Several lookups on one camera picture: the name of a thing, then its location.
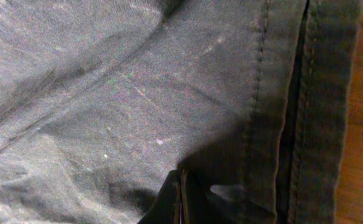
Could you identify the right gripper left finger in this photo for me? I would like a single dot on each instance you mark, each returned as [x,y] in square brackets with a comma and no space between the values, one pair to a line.
[166,208]

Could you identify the navy blue denim shorts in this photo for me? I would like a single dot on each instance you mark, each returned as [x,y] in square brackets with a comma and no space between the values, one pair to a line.
[100,100]

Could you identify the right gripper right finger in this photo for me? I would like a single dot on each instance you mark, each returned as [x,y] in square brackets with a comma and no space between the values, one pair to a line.
[195,207]

